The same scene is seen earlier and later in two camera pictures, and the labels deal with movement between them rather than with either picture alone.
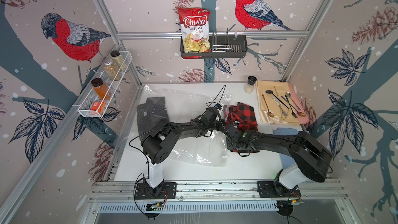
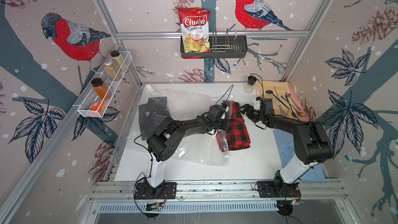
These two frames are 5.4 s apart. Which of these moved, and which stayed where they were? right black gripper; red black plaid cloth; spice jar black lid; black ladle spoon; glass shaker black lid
Moved: right black gripper; red black plaid cloth
Stayed: black ladle spoon; spice jar black lid; glass shaker black lid
